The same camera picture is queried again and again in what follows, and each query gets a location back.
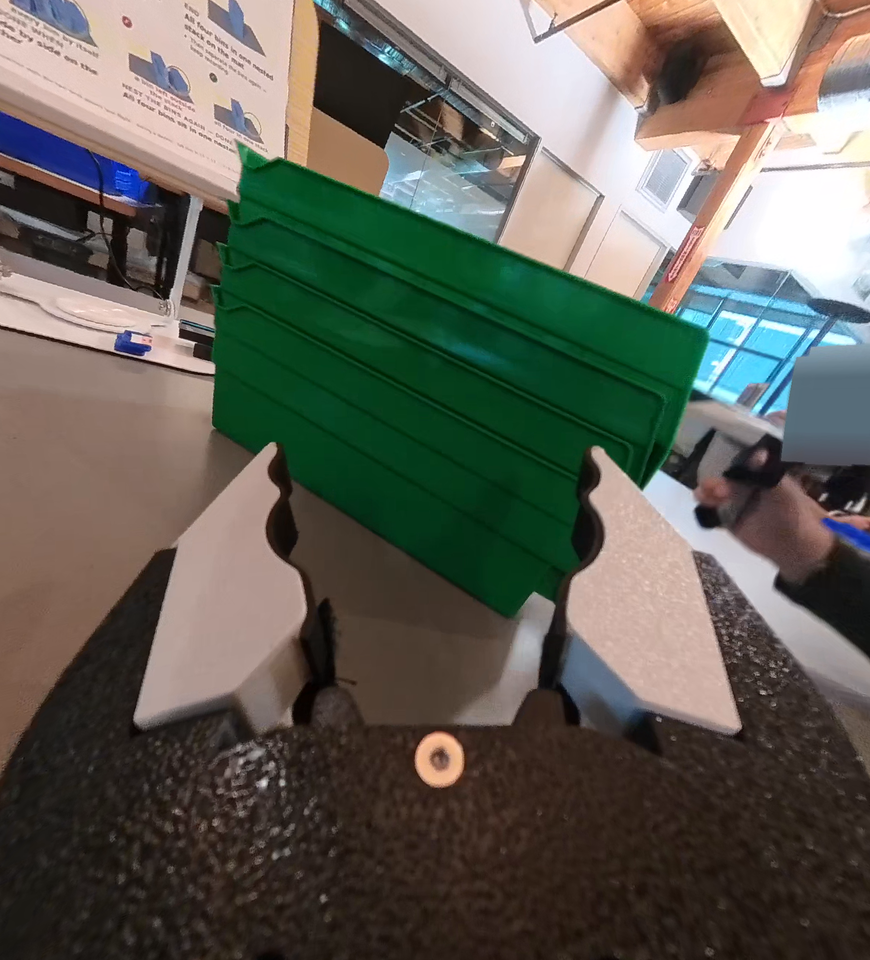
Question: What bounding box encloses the person's right forearm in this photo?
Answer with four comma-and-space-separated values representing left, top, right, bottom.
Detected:
776, 536, 870, 699

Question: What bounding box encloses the black disc stand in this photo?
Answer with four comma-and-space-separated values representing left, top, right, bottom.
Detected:
810, 298, 870, 355

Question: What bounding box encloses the white round disc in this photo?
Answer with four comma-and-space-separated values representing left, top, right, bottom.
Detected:
56, 296, 133, 329

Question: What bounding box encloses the black ceiling fixture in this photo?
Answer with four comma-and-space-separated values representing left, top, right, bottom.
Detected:
648, 37, 708, 106

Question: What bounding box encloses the black wall screen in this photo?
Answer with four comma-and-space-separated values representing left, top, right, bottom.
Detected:
315, 22, 443, 151

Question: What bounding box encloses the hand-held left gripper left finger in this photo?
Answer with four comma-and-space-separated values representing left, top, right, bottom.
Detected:
132, 442, 342, 736

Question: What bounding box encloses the brown cardboard panel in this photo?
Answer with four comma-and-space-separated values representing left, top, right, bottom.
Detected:
307, 108, 389, 196

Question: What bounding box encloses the long red arrow sign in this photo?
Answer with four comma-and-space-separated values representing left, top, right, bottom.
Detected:
667, 223, 706, 285

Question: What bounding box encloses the wooden workbench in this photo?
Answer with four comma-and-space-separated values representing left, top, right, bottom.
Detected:
0, 150, 141, 286

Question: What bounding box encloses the instruction poster board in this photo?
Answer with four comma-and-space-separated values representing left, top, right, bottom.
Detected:
0, 0, 319, 204

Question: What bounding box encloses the wooden post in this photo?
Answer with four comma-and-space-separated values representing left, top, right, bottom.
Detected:
648, 120, 777, 312

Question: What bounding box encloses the person's right hand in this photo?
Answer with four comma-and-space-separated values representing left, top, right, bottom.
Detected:
693, 472, 837, 586

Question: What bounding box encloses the wall vent grille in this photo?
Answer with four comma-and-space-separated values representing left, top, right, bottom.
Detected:
639, 146, 694, 211

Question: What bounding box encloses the stack of blue bins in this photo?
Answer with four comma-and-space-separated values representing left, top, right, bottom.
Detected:
0, 90, 158, 204

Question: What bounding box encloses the white door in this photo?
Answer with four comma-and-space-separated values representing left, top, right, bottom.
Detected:
498, 150, 604, 260
585, 210, 668, 297

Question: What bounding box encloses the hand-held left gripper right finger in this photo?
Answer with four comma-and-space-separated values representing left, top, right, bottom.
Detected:
536, 447, 743, 736

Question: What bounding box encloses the blue plastic bin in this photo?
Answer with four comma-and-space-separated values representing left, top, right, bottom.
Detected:
823, 516, 870, 576

